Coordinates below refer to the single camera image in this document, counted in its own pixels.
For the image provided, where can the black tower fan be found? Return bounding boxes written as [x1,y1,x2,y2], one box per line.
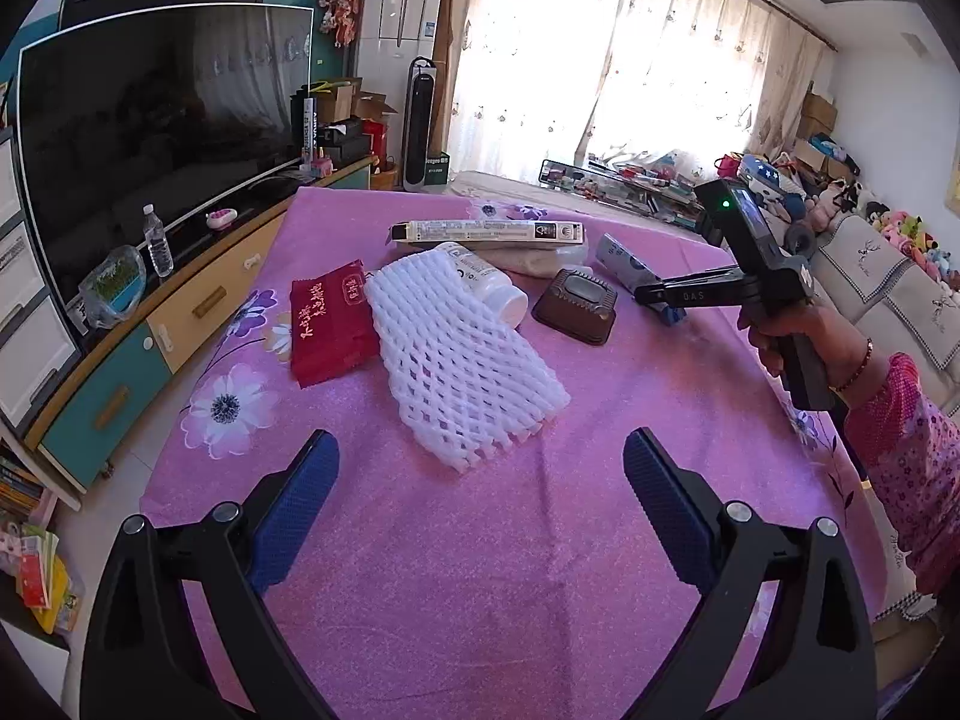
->
[403,56,437,192]

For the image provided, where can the teal and yellow TV cabinet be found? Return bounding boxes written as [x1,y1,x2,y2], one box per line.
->
[22,154,380,488]

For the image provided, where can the pink plush toy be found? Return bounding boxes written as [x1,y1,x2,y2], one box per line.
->
[806,187,845,230]

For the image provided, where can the white plastic bottle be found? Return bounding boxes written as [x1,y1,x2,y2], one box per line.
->
[433,241,530,329]

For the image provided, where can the black storage box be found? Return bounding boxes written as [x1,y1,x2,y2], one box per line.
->
[315,122,372,166]

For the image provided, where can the large curved television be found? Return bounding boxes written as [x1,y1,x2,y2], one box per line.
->
[16,4,316,301]

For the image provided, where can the shelf of books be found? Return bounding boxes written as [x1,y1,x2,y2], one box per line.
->
[0,457,83,635]

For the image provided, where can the beige sofa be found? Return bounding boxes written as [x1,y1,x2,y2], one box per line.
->
[780,206,960,623]

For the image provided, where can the white standing air conditioner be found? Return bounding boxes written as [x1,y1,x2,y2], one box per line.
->
[352,0,449,166]

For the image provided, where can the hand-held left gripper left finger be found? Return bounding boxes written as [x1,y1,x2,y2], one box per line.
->
[79,429,342,720]

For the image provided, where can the blue star plush toy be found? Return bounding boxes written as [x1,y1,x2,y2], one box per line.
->
[739,154,807,215]

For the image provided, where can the pile of plush toys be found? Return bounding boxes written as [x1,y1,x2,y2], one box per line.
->
[855,199,960,293]

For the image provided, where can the open cardboard box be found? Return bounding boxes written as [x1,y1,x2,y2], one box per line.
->
[315,77,365,125]
[352,92,400,121]

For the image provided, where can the clear water bottle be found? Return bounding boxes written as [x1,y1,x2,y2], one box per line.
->
[142,204,175,277]

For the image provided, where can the long cream box black label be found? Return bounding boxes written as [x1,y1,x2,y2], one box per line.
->
[385,217,586,251]

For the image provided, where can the stacked brown cardboard boxes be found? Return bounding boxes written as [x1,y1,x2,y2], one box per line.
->
[791,90,860,181]

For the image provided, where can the cluttered glass low table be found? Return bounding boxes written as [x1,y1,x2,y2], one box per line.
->
[538,154,710,230]

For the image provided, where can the person's right hand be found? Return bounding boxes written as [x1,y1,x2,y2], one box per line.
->
[737,304,875,391]

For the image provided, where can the person's right forearm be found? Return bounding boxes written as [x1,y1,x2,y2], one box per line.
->
[832,341,960,597]

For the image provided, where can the black white tall box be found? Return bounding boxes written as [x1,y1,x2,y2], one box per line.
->
[300,94,320,166]

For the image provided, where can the red tissue packet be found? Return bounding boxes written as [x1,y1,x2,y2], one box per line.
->
[290,259,381,389]

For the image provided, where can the white foam fruit net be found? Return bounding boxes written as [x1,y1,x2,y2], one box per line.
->
[364,251,572,475]

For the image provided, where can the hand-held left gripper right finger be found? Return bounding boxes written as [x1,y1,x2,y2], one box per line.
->
[622,427,878,720]

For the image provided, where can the plastic bag with green box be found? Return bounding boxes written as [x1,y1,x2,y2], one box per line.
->
[79,244,147,329]

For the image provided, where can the floral bed sheet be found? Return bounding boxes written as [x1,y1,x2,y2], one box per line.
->
[442,169,706,230]

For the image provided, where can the sheer embroidered curtains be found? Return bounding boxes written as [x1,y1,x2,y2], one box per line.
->
[442,0,830,200]

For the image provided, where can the brown plastic tray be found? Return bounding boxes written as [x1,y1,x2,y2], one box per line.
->
[531,267,620,347]

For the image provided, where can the pink floral tablecloth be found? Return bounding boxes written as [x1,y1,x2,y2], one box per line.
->
[139,186,890,720]

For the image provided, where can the hanging artificial flowers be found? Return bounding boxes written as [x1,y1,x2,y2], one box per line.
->
[315,0,368,47]

